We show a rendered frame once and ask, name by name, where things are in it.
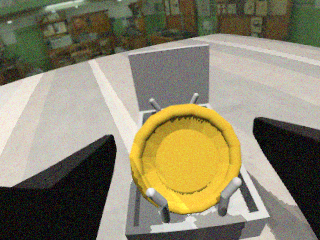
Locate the yellow plate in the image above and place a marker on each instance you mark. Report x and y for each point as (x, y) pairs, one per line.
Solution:
(189, 154)

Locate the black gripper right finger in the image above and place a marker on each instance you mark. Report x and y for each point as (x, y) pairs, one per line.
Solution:
(294, 153)

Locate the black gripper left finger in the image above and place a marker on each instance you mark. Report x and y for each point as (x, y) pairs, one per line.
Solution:
(65, 201)

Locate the grey dish rack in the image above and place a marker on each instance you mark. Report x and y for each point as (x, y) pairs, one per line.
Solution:
(174, 76)

